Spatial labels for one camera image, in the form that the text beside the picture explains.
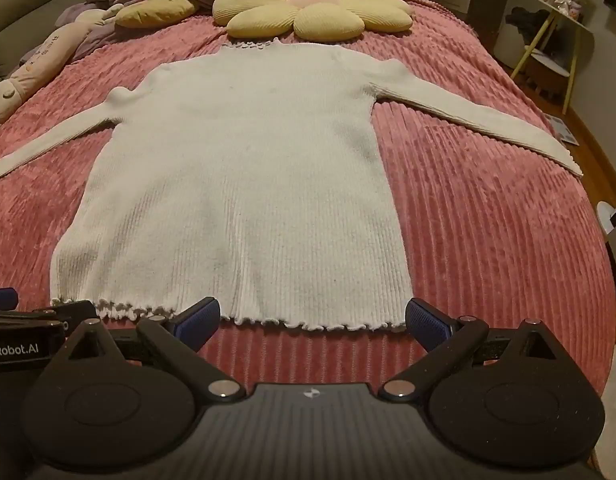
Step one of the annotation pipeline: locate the dark cloth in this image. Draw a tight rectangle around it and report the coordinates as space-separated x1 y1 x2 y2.
504 6 563 57

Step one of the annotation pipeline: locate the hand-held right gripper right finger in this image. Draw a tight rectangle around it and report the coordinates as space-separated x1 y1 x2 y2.
378 297 564 404

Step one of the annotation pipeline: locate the small yellow pillow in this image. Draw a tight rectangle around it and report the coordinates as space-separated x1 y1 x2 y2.
113 0 199 29

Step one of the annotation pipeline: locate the white ribbed knit sweater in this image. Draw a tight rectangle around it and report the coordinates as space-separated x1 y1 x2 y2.
0 39 584 333

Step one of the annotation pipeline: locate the yellow side table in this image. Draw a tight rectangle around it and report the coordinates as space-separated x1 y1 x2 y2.
510 0 596 116

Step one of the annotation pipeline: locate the yellow flower-shaped pillow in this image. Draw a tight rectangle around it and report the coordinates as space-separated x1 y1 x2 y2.
211 0 415 42

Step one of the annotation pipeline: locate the beige long plush toy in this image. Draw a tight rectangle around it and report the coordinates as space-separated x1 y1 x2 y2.
0 6 125 127

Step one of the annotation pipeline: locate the pink ribbed bedspread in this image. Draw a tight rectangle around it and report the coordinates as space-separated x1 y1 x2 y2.
0 0 616 391

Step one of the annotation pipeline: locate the grey-green sofa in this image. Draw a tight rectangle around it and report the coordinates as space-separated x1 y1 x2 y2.
0 0 88 92

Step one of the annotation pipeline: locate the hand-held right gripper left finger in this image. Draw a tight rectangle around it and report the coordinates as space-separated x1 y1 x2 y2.
63 296 246 404

